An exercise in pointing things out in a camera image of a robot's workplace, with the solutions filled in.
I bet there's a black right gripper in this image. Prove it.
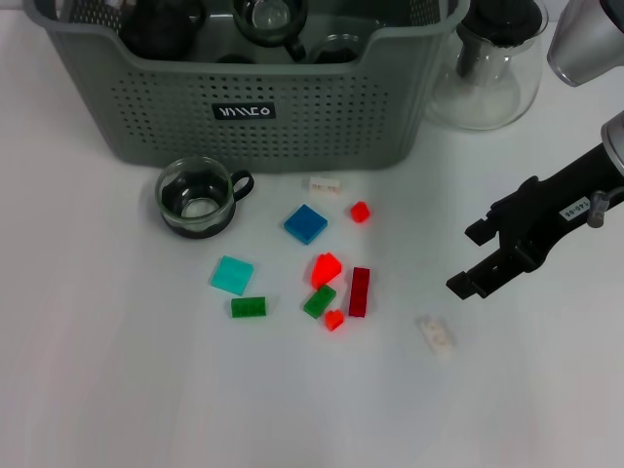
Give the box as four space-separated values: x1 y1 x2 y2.
445 143 624 300

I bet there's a grey-green perforated storage bin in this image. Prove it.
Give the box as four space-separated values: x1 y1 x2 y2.
22 0 472 175

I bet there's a white two-stud flat plate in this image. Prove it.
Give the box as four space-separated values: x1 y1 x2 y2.
415 314 458 361

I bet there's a dark red long brick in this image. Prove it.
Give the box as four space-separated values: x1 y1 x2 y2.
348 266 371 318

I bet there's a red-orange sloped brick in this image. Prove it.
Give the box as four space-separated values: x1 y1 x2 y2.
310 252 344 290

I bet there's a glass carafe with black lid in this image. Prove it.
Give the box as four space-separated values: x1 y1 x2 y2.
423 0 550 132

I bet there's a green two-stud brick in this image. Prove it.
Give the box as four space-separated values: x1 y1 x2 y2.
230 295 268 319
302 285 337 321

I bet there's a white building brick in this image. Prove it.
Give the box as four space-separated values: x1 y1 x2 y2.
308 175 342 197

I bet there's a blue square building plate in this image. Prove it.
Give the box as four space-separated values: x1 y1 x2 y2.
283 203 329 245

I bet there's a teal square building plate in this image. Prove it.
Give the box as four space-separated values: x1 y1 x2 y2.
210 254 255 297

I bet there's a black ceramic teapot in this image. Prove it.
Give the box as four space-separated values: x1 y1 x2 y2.
119 0 206 60

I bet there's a right gripper cable with plug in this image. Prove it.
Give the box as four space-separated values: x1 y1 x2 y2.
586 187 624 229

